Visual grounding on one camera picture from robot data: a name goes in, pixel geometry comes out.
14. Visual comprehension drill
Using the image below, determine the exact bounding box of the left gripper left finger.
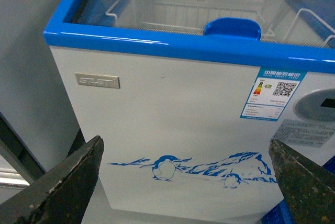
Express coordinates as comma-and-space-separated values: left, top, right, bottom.
1, 136, 104, 223

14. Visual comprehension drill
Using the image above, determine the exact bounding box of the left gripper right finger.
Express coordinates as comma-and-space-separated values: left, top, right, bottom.
269, 140, 334, 223

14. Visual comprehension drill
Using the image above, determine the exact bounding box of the glass sliding lid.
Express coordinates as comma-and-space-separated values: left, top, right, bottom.
72, 0, 334, 48

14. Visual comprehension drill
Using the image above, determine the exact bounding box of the grey metal cabinet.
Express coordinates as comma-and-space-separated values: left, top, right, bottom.
1, 0, 80, 183

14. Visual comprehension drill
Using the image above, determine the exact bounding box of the white chest freezer blue rim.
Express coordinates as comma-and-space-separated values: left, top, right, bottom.
43, 0, 334, 223

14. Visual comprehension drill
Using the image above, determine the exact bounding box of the white wire freezer basket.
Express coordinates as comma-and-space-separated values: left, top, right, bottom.
104, 0, 334, 48

